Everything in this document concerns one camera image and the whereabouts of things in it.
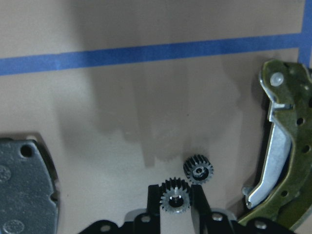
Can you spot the small black bearing gear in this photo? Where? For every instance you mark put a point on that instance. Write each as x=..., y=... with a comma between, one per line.
x=198, y=169

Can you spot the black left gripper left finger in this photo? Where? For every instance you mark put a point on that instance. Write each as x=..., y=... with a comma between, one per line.
x=153, y=209

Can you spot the green curved brake shoe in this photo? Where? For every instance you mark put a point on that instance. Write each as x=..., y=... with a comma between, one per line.
x=284, y=191

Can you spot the black brake pad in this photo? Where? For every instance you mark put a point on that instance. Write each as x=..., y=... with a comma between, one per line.
x=28, y=196

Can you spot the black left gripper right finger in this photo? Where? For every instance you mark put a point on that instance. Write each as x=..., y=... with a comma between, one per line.
x=200, y=211

